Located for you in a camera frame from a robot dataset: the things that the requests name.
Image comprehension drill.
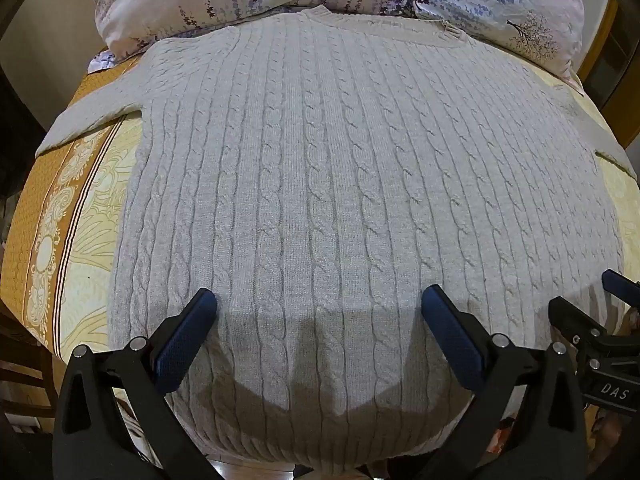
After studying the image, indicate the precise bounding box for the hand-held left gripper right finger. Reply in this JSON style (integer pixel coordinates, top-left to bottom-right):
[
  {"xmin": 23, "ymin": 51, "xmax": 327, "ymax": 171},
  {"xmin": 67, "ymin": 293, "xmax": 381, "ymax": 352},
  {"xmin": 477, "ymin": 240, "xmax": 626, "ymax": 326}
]
[{"xmin": 421, "ymin": 284, "xmax": 589, "ymax": 480}]

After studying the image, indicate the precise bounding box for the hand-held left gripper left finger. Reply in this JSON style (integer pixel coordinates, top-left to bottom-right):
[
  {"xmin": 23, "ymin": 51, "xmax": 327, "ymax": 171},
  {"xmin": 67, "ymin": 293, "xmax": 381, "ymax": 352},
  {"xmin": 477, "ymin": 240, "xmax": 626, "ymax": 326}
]
[{"xmin": 52, "ymin": 287, "xmax": 221, "ymax": 480}]

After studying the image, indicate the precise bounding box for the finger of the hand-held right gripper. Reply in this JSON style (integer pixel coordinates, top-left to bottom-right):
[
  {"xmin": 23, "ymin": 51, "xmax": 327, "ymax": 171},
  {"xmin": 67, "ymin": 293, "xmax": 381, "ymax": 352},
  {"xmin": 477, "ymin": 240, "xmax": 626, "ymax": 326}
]
[
  {"xmin": 548, "ymin": 297, "xmax": 610, "ymax": 347},
  {"xmin": 601, "ymin": 268, "xmax": 640, "ymax": 309}
]

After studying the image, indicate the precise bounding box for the beige cable-knit sweater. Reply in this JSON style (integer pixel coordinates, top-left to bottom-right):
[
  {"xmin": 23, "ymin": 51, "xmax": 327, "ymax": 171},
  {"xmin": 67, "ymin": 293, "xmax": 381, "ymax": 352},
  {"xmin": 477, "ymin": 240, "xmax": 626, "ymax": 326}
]
[{"xmin": 32, "ymin": 5, "xmax": 640, "ymax": 467}]

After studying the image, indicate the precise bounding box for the wooden chair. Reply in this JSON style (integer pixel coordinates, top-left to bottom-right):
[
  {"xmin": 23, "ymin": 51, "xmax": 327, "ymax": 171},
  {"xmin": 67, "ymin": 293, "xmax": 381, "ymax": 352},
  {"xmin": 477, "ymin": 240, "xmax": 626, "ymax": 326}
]
[{"xmin": 0, "ymin": 299, "xmax": 57, "ymax": 432}]

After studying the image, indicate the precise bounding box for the yellow patterned bedspread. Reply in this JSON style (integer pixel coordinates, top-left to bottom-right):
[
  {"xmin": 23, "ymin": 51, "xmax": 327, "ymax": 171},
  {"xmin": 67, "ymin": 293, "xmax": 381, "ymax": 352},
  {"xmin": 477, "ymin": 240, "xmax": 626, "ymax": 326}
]
[{"xmin": 4, "ymin": 45, "xmax": 640, "ymax": 461}]

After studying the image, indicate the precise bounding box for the wooden headboard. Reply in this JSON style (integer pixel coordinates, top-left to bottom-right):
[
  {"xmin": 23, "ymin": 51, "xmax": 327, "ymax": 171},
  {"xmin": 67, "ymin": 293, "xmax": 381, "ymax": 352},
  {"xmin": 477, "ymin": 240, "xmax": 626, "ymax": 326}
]
[{"xmin": 575, "ymin": 0, "xmax": 640, "ymax": 152}]

